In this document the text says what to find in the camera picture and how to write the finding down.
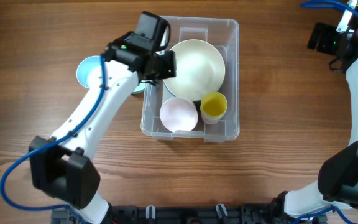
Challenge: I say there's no mint green plastic bowl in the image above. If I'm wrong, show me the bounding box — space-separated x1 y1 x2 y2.
132 83 146 95

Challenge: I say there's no cream plastic bowl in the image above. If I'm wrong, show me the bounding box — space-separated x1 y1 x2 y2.
164 39 226 101

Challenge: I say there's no light pink plastic bowl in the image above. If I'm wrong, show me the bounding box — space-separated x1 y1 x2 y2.
160 97 198 133

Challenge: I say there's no light blue plastic bowl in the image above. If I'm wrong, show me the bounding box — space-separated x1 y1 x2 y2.
76 55 102 88

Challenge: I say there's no yellow plastic cup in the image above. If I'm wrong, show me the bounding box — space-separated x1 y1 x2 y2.
200 92 228 116

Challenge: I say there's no dark blue bowl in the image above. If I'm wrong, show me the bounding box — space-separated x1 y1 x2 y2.
164 82 176 97

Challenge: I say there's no cream plastic cup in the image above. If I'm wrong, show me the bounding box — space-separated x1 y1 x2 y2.
201 111 224 125

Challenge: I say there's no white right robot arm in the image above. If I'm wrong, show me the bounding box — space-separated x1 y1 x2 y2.
258 1 358 223

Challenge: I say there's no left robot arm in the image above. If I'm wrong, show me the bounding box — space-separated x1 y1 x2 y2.
28 30 175 223

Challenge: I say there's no clear plastic storage bin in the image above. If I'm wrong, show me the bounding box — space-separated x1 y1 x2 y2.
141 16 240 142

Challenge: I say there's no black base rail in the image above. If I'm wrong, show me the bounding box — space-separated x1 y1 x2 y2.
50 203 326 224

